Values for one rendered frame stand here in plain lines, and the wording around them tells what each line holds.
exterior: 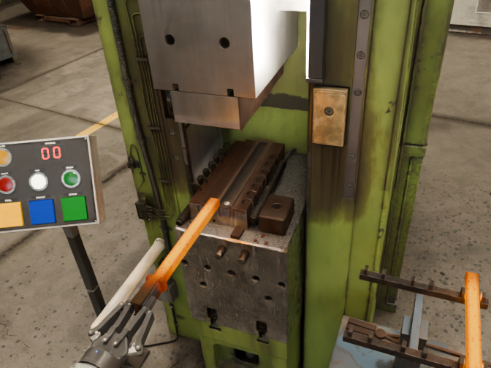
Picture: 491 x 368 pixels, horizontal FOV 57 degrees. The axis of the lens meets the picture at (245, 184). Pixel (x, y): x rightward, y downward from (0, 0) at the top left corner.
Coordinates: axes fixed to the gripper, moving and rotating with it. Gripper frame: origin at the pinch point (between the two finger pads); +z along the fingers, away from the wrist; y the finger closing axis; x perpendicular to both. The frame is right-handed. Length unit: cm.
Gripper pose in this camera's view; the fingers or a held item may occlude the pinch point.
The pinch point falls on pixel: (147, 296)
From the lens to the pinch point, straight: 108.4
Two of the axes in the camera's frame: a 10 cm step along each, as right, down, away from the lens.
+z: 3.5, -5.7, 7.5
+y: 9.3, 1.6, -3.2
